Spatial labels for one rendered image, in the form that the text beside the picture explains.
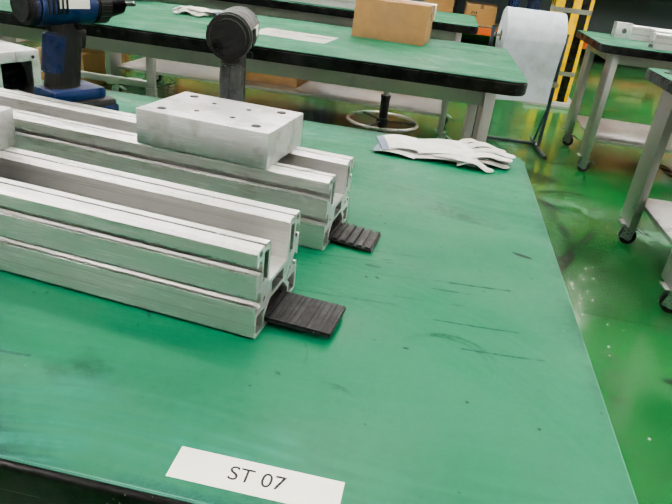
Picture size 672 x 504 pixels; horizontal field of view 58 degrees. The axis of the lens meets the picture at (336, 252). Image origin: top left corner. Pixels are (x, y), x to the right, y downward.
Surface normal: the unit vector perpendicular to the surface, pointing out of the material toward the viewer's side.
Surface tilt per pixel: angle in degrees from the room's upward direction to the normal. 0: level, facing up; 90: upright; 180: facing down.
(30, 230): 90
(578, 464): 0
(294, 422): 0
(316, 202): 90
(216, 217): 90
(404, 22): 89
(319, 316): 0
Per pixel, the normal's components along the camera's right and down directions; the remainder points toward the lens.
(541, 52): -0.13, 0.57
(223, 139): -0.29, 0.40
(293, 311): 0.11, -0.89
